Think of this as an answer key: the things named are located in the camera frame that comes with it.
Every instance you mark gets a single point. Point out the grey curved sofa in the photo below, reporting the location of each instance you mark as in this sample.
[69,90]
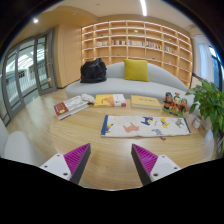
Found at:
[113,86]

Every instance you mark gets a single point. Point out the colourful figurine group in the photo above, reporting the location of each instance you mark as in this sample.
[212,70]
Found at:
[173,103]

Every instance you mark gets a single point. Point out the yellow cushion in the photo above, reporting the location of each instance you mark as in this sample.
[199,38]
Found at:
[136,70]

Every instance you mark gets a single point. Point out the dark-framed window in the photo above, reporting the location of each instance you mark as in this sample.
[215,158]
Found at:
[216,68]

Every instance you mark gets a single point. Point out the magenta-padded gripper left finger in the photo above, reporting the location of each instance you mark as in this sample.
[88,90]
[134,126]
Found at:
[60,165]

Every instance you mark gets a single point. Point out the small white patterned pouch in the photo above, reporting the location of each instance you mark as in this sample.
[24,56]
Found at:
[88,98]

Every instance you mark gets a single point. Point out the wooden wall shelf unit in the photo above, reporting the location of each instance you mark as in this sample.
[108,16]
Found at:
[140,46]

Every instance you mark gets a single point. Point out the long ceiling light strip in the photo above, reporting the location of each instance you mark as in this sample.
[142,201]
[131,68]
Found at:
[143,7]

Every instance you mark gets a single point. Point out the grey-framed glass door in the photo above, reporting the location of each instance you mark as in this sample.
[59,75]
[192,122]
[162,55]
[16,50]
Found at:
[28,70]

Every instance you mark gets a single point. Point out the round ceiling spotlight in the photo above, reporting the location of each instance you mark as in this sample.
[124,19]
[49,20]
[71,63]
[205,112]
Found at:
[35,20]

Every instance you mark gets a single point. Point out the white sheer curtain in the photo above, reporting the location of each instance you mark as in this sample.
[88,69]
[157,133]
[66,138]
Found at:
[204,61]

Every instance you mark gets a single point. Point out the yellow and white book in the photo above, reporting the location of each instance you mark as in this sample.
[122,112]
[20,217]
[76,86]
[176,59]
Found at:
[108,100]

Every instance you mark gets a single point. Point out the green leafy plant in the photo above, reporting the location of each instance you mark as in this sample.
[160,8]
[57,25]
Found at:
[210,100]

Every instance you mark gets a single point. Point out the small white cup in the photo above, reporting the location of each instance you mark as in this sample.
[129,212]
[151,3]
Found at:
[196,122]

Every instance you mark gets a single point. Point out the plain yellow book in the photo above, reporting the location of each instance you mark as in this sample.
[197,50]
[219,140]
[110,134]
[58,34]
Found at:
[145,101]

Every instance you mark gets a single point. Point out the black bag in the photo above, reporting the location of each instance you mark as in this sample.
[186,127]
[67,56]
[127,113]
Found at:
[93,70]

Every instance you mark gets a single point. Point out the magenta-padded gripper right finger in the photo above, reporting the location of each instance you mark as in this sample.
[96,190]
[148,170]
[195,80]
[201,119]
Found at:
[160,166]

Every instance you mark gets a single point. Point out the white chair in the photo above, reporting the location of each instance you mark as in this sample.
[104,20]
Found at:
[20,150]

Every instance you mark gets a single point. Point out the white animal-print towel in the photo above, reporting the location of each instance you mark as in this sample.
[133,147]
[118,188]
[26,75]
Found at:
[140,128]

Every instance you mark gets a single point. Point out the red and white book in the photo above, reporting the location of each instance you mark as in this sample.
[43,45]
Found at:
[68,106]

